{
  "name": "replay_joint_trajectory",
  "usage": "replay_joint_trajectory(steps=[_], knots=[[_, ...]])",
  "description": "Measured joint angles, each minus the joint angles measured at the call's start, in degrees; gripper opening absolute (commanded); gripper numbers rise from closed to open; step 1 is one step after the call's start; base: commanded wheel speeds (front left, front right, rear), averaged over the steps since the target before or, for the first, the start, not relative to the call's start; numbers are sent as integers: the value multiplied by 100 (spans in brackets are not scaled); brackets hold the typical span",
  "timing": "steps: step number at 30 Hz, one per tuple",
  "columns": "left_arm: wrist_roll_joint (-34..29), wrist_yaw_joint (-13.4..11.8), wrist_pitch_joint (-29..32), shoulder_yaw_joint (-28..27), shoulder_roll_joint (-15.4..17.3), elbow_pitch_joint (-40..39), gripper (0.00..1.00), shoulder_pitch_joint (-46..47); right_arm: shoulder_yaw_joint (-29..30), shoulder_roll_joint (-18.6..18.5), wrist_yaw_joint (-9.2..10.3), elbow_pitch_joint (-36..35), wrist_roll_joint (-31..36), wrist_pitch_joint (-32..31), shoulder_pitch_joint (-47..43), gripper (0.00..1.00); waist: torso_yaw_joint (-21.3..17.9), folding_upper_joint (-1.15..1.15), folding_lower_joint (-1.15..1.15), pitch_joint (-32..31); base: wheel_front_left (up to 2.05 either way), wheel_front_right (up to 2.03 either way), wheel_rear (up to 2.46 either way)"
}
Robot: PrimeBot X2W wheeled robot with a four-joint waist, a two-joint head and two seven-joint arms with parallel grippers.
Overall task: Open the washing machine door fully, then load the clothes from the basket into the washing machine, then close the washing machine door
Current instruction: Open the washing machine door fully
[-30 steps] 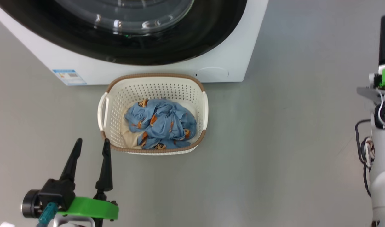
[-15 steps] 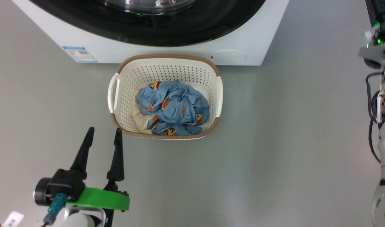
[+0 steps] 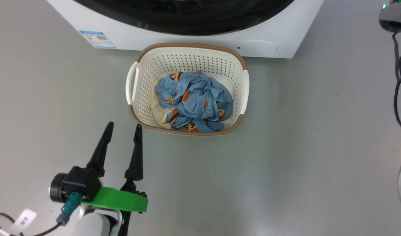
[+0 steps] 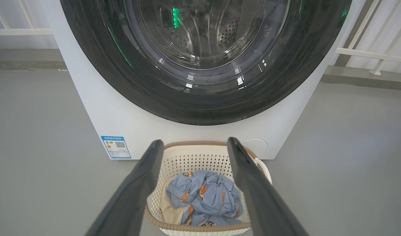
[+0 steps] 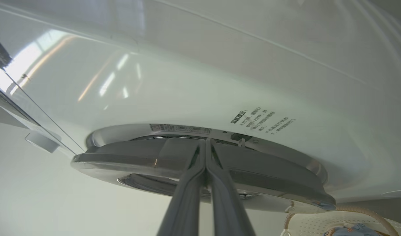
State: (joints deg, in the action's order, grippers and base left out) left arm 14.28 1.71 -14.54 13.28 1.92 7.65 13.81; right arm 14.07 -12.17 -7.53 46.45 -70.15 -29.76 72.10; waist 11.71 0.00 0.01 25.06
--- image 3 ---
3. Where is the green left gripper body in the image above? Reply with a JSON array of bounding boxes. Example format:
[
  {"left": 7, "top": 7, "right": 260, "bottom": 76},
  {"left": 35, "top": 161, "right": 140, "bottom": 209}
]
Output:
[{"left": 81, "top": 182, "right": 149, "bottom": 214}]

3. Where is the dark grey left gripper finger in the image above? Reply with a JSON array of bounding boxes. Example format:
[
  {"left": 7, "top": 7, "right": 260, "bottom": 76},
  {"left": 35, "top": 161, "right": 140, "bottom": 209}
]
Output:
[
  {"left": 124, "top": 124, "right": 144, "bottom": 182},
  {"left": 86, "top": 122, "right": 114, "bottom": 177}
]

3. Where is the blue cartoon print garment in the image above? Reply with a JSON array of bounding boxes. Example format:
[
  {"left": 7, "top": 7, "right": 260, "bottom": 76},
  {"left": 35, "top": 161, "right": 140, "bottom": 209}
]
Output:
[{"left": 154, "top": 71, "right": 234, "bottom": 133}]

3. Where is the black washing machine door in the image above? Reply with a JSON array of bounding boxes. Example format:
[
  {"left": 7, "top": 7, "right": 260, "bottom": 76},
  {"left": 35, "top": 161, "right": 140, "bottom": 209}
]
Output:
[{"left": 73, "top": 0, "right": 294, "bottom": 36}]

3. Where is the cream perforated laundry basket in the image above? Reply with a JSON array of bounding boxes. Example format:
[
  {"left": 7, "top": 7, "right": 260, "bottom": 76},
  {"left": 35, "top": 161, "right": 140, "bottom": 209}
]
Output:
[{"left": 125, "top": 43, "right": 250, "bottom": 137}]

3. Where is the white front-load washing machine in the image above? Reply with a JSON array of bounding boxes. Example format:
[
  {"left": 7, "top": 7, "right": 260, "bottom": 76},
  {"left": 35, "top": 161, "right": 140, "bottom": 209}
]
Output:
[{"left": 46, "top": 0, "right": 325, "bottom": 59}]

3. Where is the blue white energy label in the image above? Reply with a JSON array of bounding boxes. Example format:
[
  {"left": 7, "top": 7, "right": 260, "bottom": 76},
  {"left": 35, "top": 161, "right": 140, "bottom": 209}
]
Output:
[{"left": 79, "top": 30, "right": 117, "bottom": 49}]

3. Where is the round white filter cover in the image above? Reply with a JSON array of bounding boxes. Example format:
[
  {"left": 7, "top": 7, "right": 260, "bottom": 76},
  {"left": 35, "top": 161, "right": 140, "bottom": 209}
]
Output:
[{"left": 237, "top": 40, "right": 278, "bottom": 57}]

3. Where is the dark cable with teal connector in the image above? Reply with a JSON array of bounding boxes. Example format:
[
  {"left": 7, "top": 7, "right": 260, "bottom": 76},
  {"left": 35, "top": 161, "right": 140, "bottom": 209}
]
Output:
[{"left": 0, "top": 192, "right": 82, "bottom": 236}]

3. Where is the white cable tag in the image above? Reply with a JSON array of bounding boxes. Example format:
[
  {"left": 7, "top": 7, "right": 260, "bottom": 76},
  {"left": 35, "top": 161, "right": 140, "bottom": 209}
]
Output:
[{"left": 10, "top": 209, "right": 37, "bottom": 234}]

